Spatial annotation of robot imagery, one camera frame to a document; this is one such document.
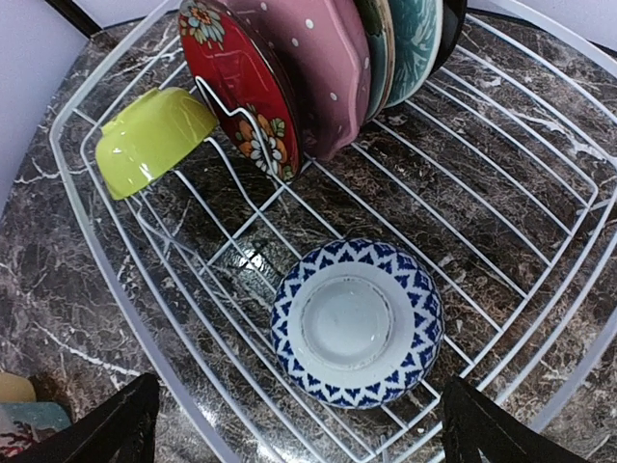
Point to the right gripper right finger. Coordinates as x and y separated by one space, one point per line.
475 428

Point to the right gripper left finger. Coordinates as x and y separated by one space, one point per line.
120 429

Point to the white patterned mug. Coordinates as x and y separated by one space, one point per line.
24 424

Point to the blue and white bowl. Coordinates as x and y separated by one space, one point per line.
357 323

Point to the lime green bowl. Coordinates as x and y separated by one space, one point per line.
149 137

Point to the red floral plate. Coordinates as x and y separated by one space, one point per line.
255 105

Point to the red and teal plate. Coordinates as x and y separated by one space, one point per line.
417 26

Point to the pink dotted scalloped plate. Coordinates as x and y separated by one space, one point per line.
325 44

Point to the black plate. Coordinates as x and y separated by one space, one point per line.
454 14

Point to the light teal plate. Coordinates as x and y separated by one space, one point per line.
379 31

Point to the white wire dish rack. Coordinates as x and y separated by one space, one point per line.
499 176

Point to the black left frame post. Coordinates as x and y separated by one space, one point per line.
75 16

